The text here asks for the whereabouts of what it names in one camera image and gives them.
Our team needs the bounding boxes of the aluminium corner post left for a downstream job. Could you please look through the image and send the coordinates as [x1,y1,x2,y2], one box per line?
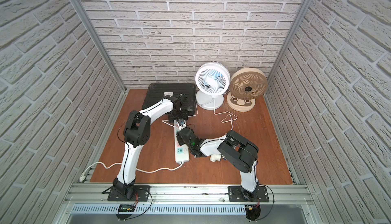
[69,0,126,93]

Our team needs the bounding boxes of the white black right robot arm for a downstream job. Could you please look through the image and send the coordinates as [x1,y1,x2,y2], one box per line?
[176,127,259,193]

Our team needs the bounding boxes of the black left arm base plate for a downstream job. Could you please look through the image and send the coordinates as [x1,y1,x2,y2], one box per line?
[108,185,150,202]

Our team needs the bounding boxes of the beige bear desk fan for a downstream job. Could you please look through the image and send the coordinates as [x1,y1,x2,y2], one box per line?
[227,67,268,112]

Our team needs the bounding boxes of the small black plug adapter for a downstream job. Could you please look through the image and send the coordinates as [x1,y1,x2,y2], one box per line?
[177,119,186,127]

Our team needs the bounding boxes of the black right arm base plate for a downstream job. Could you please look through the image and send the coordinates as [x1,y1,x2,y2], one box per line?
[228,185,269,203]

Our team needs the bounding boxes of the aluminium corner post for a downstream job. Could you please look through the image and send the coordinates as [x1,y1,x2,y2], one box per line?
[69,0,126,93]
[267,0,312,83]

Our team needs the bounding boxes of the white cylindrical adapter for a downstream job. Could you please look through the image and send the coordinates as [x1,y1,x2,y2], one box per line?
[210,154,222,162]

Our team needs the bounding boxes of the white power strip cable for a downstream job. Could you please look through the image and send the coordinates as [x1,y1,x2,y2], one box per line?
[79,161,184,183]

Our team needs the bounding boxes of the white vented cable duct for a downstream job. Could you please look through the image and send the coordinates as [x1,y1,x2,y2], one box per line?
[70,204,245,215]

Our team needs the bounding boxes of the aluminium corner post right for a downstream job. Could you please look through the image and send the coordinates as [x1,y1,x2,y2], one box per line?
[267,0,312,83]

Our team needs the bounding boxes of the black plastic tool case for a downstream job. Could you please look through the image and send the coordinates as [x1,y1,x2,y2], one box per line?
[142,82,196,116]

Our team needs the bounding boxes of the white desk fan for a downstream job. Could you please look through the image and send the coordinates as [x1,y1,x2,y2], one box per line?
[195,62,231,111]

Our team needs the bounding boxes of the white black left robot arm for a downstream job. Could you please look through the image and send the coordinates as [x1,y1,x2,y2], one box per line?
[113,94,188,199]

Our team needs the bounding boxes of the white power strip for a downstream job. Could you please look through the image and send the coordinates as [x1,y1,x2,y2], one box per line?
[173,120,189,164]

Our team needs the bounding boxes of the aluminium front rail frame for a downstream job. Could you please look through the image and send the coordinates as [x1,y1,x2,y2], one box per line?
[54,183,322,224]

